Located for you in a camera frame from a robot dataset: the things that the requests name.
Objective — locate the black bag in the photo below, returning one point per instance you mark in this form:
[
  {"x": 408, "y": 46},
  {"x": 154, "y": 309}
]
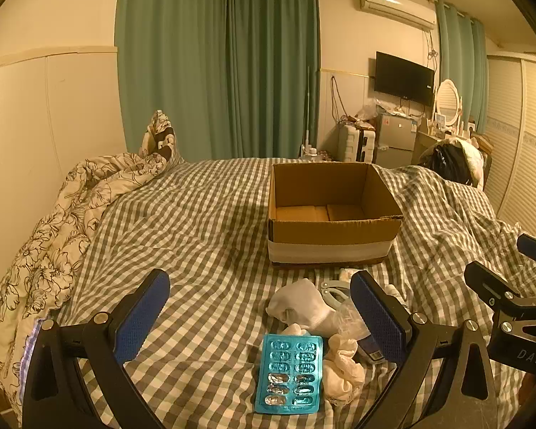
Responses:
[{"x": 446, "y": 163}]

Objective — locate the pile of light clothes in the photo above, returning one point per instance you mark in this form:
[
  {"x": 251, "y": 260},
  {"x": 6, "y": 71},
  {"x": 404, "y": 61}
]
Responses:
[{"x": 471, "y": 156}]

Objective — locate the white suitcase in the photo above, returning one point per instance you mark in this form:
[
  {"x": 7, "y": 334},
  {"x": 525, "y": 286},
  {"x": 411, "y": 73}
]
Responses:
[{"x": 347, "y": 143}]

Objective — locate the wide green curtain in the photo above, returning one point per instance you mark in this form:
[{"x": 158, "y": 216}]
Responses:
[{"x": 214, "y": 62}]

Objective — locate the white plastic hanger clip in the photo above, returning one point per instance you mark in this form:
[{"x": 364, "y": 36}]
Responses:
[{"x": 335, "y": 292}]

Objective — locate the clear plastic bag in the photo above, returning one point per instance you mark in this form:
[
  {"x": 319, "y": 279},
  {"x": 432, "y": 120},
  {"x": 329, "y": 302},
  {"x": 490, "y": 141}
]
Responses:
[{"x": 350, "y": 319}]

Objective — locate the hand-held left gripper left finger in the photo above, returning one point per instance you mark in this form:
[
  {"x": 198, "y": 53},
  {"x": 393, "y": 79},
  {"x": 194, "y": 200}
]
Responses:
[{"x": 146, "y": 315}]

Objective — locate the white air conditioner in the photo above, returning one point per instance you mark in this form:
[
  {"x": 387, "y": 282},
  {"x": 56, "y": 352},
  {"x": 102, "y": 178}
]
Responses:
[{"x": 395, "y": 6}]

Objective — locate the open cardboard box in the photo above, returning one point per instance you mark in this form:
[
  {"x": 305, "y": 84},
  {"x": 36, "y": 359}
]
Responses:
[{"x": 335, "y": 232}]

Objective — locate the white oval vanity mirror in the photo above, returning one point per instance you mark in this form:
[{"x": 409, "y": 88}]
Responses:
[{"x": 448, "y": 100}]

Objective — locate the wooden dressing table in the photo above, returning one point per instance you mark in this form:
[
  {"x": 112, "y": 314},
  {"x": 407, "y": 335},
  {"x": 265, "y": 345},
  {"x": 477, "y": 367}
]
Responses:
[{"x": 426, "y": 143}]

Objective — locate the small white packet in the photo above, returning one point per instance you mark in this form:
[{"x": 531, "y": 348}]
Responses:
[{"x": 349, "y": 273}]

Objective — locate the white louvred wardrobe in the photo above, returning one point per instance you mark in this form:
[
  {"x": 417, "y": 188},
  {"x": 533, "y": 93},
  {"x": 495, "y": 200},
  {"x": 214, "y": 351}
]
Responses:
[{"x": 518, "y": 143}]

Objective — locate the white sock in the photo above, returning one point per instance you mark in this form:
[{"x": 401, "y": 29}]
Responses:
[{"x": 306, "y": 304}]

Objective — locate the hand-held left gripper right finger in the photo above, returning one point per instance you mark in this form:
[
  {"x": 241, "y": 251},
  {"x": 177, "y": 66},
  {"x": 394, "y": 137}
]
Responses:
[{"x": 378, "y": 319}]

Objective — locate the narrow green curtain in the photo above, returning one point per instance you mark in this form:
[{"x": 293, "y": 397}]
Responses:
[{"x": 462, "y": 67}]

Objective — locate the black wall television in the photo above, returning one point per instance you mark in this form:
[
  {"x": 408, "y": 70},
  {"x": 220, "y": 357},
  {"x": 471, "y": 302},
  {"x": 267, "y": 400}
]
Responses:
[{"x": 402, "y": 78}]

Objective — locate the small dark blue packet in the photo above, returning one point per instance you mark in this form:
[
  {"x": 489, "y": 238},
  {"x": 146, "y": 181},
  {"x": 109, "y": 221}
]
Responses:
[{"x": 371, "y": 349}]

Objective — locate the cream crumpled cloth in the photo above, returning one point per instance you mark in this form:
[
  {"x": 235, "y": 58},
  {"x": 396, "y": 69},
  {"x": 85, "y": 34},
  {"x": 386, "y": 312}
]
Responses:
[{"x": 343, "y": 368}]

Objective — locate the floral patterned duvet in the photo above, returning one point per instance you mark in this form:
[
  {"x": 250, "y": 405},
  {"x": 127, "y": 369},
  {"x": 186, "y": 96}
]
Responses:
[{"x": 62, "y": 228}]

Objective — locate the small grey fridge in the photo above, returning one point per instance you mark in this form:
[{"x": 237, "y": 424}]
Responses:
[{"x": 395, "y": 143}]

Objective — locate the blue pill blister pack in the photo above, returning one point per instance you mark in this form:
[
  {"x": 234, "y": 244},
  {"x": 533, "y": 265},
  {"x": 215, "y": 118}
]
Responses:
[{"x": 289, "y": 373}]

